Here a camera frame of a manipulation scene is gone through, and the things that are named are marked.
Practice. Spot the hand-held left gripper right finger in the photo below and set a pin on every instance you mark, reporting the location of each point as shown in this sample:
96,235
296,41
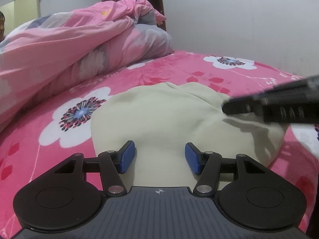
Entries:
193,159

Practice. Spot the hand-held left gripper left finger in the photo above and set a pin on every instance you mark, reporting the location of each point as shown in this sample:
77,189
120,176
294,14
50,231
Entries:
127,157

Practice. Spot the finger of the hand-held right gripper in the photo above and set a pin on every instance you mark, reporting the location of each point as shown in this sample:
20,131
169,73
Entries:
243,105

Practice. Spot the beige zip hoodie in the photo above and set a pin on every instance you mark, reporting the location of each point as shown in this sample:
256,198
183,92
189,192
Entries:
174,119

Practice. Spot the pink floral duvet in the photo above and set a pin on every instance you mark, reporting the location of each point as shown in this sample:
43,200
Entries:
74,44

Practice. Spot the pale yellow wardrobe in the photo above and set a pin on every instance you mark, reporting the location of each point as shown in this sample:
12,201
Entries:
25,7

